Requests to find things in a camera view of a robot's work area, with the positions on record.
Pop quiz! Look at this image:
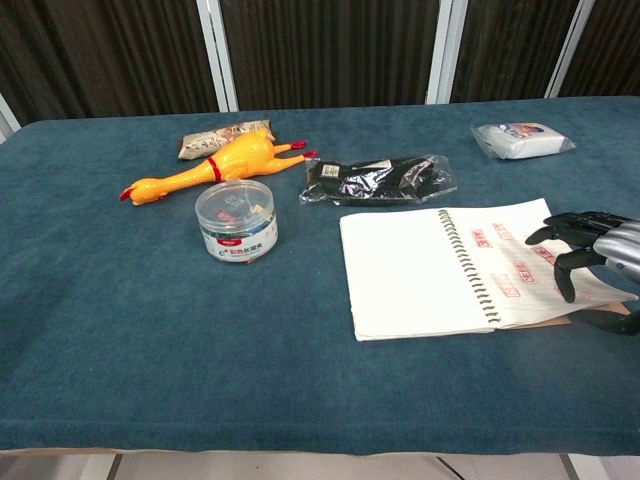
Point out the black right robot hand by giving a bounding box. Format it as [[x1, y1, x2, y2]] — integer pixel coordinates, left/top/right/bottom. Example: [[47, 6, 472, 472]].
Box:
[[524, 211, 640, 337]]

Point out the white spiral notebook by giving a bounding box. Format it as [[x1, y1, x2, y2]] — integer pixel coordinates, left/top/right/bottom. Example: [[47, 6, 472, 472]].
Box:
[[339, 197, 640, 343]]

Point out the white tissue pack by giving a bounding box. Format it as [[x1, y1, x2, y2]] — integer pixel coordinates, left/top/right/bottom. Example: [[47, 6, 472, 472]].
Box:
[[470, 120, 577, 161]]

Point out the black item in clear bag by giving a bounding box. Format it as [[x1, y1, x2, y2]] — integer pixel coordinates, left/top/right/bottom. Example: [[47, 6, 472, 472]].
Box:
[[298, 153, 458, 208]]

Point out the teal blue table cloth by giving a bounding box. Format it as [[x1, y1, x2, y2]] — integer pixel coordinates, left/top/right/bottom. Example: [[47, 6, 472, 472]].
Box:
[[0, 95, 640, 456]]

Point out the clear round plastic container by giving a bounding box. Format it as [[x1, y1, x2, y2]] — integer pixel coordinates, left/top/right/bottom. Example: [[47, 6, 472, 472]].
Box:
[[194, 179, 279, 263]]

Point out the yellow rubber chicken toy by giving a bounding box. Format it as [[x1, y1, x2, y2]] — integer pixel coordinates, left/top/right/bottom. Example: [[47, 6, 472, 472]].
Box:
[[118, 128, 319, 206]]

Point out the brown printed snack packet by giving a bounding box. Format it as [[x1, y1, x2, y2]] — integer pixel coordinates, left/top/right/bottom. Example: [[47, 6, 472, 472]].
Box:
[[177, 118, 277, 161]]

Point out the white partition frame post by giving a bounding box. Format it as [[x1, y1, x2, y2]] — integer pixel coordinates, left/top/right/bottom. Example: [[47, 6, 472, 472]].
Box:
[[425, 0, 470, 106], [544, 0, 598, 99], [0, 93, 22, 144], [195, 0, 240, 113]]

